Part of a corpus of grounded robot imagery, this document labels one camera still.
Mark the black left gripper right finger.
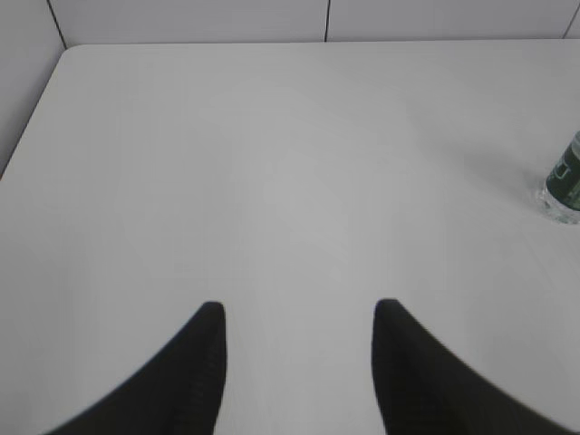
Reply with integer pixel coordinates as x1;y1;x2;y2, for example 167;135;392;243
372;299;569;434

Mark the clear cestbon water bottle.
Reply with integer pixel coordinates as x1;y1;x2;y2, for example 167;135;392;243
537;132;579;225

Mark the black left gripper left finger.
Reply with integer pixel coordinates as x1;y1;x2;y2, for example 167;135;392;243
52;302;226;434

